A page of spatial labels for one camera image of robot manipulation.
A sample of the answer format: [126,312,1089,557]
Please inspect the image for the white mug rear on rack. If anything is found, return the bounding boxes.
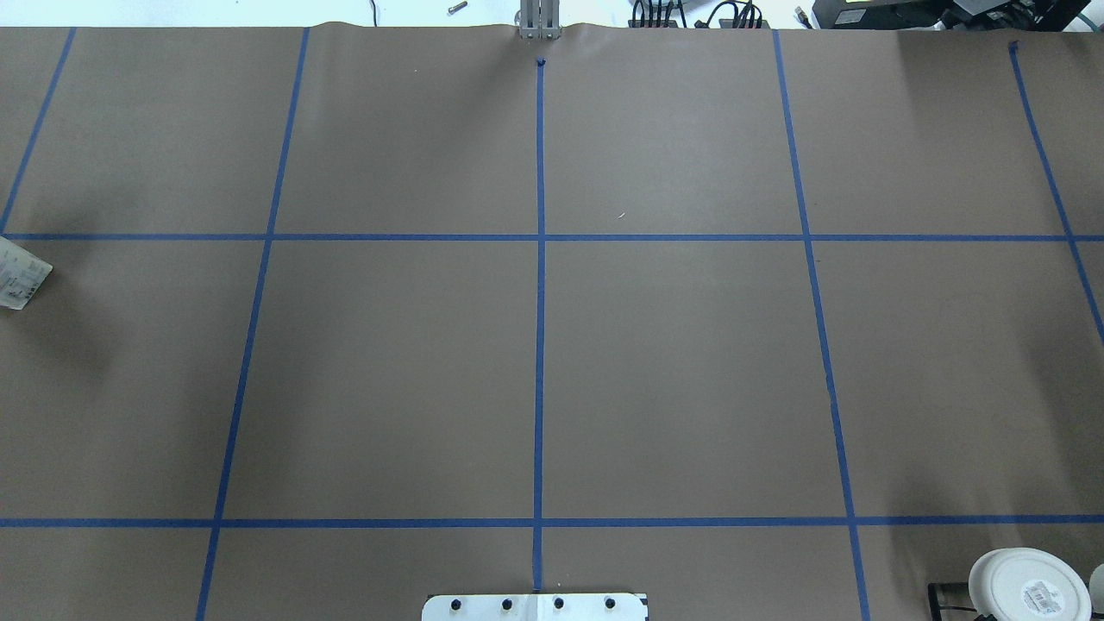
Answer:
[1089,564,1104,618]

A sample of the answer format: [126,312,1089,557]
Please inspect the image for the white mug front on rack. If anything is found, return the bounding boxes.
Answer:
[969,548,1094,620]

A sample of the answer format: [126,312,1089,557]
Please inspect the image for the black monitor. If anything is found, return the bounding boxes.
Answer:
[813,1,1091,32]

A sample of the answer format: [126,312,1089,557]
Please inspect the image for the blue white milk carton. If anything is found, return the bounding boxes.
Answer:
[1,236,53,311]

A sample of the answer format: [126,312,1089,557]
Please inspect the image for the aluminium frame post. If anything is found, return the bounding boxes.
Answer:
[517,0,562,41]

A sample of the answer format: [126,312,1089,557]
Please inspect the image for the white mug on rack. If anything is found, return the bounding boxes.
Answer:
[969,548,1094,620]
[1089,564,1104,618]

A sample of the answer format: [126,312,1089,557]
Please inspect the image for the black wire mug rack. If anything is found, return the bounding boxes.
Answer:
[926,582,994,621]

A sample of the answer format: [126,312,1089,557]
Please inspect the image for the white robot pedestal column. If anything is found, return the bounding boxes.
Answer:
[421,593,649,620]

